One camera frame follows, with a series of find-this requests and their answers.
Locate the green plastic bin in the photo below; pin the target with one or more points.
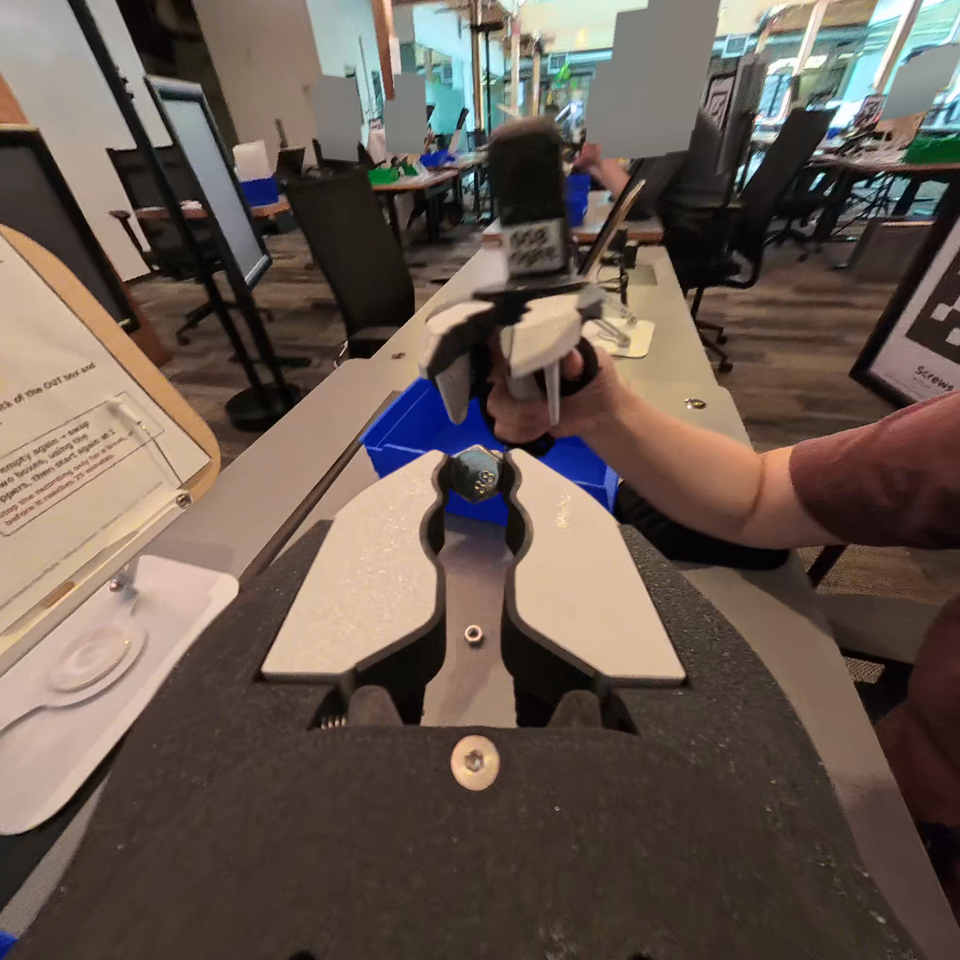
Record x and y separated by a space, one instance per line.
386 176
934 148

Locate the black wrist rest pad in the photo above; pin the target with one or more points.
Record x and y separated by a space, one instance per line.
697 536

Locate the grey trash bin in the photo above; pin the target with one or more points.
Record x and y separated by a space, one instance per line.
889 251

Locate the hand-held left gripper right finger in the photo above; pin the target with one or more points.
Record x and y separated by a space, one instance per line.
600 585

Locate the wooden document stand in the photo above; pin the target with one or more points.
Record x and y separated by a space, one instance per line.
619 217
150 615

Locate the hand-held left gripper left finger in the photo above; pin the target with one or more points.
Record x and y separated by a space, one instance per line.
360 585

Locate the black framed marker sign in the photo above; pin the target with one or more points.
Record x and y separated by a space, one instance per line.
930 315

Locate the silver hex bolt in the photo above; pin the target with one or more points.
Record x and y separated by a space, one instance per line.
476 472

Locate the person's right hand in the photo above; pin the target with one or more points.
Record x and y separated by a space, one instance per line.
600 405

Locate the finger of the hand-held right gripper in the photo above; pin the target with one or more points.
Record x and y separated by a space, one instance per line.
450 345
544 330

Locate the small black desk device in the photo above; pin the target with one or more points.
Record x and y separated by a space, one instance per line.
628 247

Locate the white foam block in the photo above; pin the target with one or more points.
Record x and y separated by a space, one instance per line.
251 159

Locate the printed paper sheet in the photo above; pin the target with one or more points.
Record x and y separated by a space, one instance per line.
60 375

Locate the black office chair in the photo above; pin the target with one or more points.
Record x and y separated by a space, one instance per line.
780 172
352 247
161 225

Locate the person's right forearm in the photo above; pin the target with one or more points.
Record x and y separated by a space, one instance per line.
697 472

